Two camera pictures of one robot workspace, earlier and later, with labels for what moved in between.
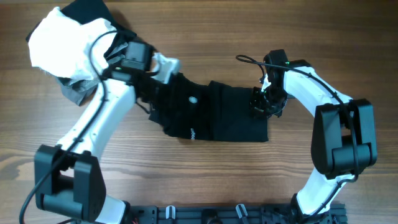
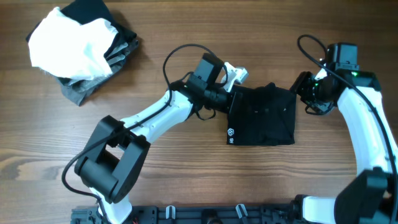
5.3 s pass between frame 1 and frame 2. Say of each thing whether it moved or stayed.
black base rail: stayed
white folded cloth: stayed
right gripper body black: moved
